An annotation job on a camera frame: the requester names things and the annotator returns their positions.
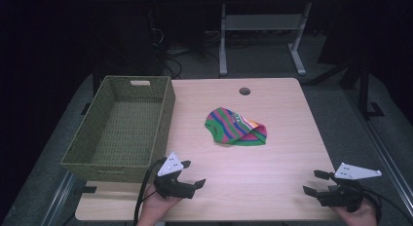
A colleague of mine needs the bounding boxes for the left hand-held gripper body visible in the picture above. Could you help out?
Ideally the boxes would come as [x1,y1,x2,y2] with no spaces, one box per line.
[153,151,196,200]

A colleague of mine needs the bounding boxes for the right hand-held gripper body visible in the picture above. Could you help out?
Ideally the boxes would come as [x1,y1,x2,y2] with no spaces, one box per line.
[316,162,383,213]

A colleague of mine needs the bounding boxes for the colourful striped garment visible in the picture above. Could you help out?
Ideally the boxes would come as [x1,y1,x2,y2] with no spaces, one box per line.
[204,106,268,147]

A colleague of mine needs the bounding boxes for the green woven basket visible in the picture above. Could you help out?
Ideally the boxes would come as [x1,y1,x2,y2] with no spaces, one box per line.
[60,75,176,184]

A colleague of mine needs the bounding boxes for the person's right hand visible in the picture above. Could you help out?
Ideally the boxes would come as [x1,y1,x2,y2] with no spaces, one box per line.
[330,198,380,226]

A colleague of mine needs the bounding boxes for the person's left hand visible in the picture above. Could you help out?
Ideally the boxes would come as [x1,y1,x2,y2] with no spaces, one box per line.
[135,183,183,226]

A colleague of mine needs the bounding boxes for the black metal stand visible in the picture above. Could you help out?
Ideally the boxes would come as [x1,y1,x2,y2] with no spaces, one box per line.
[356,55,386,121]

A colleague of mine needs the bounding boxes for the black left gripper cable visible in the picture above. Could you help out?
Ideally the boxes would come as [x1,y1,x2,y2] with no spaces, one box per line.
[132,157,168,226]

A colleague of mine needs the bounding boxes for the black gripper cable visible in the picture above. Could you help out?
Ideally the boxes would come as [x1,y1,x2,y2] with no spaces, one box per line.
[361,186,413,226]
[132,157,168,226]

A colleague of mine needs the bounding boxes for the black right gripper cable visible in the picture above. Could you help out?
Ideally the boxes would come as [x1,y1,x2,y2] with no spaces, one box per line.
[361,186,413,226]

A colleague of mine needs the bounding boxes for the metal floor rail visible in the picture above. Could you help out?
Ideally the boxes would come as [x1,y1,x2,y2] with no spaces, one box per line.
[344,89,413,209]
[40,169,80,226]

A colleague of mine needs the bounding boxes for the black floor cables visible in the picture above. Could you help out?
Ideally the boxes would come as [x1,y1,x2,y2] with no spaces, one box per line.
[151,26,222,80]

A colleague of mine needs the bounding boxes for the grey metal desk frame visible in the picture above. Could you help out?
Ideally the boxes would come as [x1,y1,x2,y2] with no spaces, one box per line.
[218,1,314,77]

